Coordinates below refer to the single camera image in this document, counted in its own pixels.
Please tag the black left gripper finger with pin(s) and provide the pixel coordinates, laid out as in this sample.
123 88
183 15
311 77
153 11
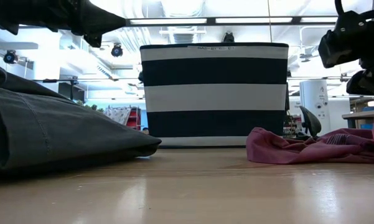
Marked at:
102 18
93 40

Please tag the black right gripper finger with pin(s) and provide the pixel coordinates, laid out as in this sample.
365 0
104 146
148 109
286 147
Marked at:
367 87

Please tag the maroon cloth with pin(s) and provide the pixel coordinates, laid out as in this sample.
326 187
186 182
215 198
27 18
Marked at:
298 149

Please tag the black ceiling spotlight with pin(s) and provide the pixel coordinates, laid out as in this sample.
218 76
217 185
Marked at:
11 57
116 50
228 37

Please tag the grey desk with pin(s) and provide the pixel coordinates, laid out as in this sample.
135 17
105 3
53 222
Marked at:
361 115

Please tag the white cylinder tank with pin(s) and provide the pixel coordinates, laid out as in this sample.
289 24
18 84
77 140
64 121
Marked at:
314 96

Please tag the black shelf rack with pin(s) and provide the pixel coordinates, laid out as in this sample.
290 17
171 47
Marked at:
71 90

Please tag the black office chair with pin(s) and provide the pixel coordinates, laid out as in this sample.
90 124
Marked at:
311 123

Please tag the green plant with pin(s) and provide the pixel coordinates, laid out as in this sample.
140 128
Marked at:
90 106

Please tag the patterned white cloth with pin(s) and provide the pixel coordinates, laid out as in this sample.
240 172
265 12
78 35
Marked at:
118 113

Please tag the red cabinet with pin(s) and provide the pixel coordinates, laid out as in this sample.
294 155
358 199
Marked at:
133 118

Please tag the dark grey garment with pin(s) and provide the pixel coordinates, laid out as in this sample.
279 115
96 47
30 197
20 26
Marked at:
49 130

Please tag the navy white striped fabric basket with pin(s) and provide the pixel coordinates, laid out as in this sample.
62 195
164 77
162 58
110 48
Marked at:
214 93

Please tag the black overhead frame bar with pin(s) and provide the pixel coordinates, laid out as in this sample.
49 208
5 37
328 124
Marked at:
210 21

